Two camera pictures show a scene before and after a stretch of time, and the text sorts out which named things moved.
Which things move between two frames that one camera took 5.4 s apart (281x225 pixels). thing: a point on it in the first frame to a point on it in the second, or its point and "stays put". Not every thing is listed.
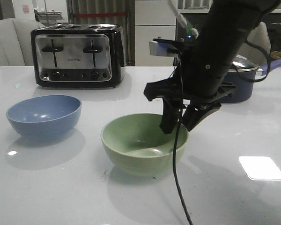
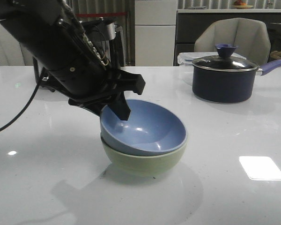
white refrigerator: x=154 y=19 stays put
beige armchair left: x=11 y=42 stays put
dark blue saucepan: x=243 y=79 stays put
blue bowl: x=45 y=117 to x=153 y=128
